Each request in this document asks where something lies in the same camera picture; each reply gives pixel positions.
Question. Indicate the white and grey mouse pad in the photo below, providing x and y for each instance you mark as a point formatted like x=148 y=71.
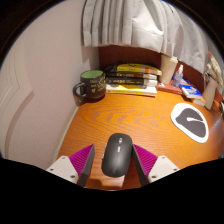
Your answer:
x=191 y=123

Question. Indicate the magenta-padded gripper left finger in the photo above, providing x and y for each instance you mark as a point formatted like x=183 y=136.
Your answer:
x=63 y=168

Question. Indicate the red-brown notebook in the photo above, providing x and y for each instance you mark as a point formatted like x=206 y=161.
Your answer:
x=168 y=88

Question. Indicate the thin black book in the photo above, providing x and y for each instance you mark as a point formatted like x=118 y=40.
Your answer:
x=130 y=75

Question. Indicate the white pleated curtain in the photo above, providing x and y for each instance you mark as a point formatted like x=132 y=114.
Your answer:
x=133 y=23

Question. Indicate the dark wooden desk backboard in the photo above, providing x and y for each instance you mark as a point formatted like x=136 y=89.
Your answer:
x=123 y=55

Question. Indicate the blue book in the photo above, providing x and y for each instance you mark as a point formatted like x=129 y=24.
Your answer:
x=190 y=90

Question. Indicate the dark grey computer mouse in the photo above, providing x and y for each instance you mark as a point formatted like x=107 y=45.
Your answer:
x=116 y=155

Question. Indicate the white and yellow book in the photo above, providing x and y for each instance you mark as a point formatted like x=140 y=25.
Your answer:
x=130 y=90

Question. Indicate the cream lidded tumbler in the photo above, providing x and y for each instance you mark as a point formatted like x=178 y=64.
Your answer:
x=167 y=70

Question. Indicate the yellow and black book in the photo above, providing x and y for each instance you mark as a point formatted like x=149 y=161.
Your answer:
x=136 y=69

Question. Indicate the dark green mug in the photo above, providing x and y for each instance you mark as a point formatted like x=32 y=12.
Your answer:
x=93 y=85

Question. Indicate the white jug vase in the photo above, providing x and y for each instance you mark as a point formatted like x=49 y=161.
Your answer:
x=210 y=93

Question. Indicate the clear spray bottle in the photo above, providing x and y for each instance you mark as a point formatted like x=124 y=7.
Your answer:
x=177 y=79

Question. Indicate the orange book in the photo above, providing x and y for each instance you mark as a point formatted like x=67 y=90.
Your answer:
x=200 y=101

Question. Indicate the white flower bunch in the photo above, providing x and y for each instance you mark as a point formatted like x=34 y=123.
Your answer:
x=215 y=68

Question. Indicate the dark book with yellow print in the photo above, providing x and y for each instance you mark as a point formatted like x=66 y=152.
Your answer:
x=130 y=81

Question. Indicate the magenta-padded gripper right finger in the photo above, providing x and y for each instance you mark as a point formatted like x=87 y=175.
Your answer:
x=163 y=166

